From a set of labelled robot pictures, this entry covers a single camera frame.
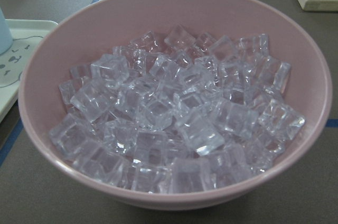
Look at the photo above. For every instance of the pink bowl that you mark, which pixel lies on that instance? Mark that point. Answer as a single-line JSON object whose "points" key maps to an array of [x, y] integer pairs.
{"points": [[98, 27]]}

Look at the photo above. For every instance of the clear ice cubes pile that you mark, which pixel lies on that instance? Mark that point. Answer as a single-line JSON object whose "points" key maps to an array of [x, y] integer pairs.
{"points": [[177, 114]]}

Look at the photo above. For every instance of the light blue plastic cup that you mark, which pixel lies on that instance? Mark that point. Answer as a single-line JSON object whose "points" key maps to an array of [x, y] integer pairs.
{"points": [[6, 39]]}

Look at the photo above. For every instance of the cream bear print tray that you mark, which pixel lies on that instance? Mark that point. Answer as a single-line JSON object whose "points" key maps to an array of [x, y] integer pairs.
{"points": [[27, 34]]}

